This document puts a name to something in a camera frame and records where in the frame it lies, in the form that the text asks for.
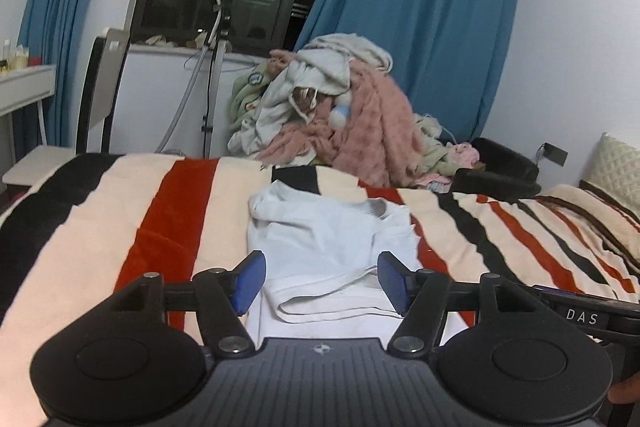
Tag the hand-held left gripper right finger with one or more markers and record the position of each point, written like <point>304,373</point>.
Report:
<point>395,282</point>

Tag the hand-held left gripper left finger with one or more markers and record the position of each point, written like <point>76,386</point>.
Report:
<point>250,282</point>

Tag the white t-shirt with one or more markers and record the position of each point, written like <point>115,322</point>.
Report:
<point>325,237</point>

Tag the cream crumpled garment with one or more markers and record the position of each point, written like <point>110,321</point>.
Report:
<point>435,157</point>

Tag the small pink garment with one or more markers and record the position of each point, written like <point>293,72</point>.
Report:
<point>465,154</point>

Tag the cream quilted pillow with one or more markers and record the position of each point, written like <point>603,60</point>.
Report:
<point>617,167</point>

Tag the pink fluffy blanket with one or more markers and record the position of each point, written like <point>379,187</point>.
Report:
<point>380,122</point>

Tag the black sofa chair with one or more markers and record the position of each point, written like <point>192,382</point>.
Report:
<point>505,162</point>

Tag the striped blanket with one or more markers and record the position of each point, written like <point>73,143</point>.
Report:
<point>90,217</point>

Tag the pale green garment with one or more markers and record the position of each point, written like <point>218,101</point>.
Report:
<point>245,102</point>

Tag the tripod stand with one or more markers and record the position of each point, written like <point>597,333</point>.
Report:
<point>212,97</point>

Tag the grey hoodie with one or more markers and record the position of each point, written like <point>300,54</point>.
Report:
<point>310,72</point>

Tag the beige sweater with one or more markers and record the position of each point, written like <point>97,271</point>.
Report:
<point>360,49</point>

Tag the wide blue curtain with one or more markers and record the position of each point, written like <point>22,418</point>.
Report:
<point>425,32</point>

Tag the white desk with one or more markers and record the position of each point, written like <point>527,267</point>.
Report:
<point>25,84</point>

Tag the row of cosmetic bottles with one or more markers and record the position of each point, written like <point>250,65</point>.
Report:
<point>17,59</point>

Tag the narrow blue curtain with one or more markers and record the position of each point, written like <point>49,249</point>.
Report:
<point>60,7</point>

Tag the black wall socket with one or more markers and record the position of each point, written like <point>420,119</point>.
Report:
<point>555,153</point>

